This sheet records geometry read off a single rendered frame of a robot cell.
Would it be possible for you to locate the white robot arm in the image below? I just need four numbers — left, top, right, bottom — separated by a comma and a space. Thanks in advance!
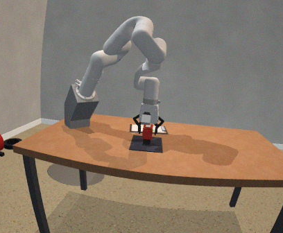
75, 16, 166, 105

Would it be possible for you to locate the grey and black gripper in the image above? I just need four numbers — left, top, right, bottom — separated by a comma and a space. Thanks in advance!
133, 103, 164, 135

